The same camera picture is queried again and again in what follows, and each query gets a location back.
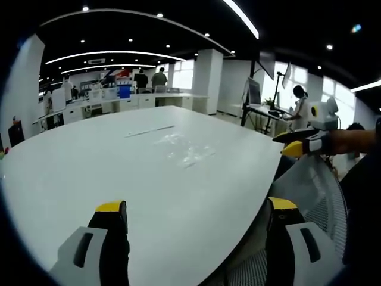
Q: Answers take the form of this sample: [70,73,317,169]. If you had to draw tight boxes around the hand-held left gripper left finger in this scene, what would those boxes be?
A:
[48,200,131,286]

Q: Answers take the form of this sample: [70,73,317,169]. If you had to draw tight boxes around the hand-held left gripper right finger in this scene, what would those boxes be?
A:
[265,196,343,286]

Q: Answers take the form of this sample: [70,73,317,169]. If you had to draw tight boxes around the clear resealable plastic bag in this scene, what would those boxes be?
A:
[123,125,217,169]

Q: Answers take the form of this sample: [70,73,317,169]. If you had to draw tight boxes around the black-legged work desk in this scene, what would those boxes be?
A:
[239,104,294,136]

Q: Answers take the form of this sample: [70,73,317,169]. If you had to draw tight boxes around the grey mesh office chair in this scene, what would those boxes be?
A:
[226,154,349,286]

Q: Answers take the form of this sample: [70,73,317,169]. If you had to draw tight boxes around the computer monitor on stand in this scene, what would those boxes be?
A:
[242,76,263,109]

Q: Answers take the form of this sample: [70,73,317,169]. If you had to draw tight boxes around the hanging black screen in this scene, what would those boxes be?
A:
[258,49,276,80]

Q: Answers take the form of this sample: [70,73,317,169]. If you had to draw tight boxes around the person's dark clothing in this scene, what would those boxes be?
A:
[339,154,381,269]

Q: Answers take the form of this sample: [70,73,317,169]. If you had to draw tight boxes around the black office chair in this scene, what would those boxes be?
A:
[7,121,26,148]

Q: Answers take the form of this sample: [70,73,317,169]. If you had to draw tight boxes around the long white counter desk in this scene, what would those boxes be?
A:
[32,91,211,126]

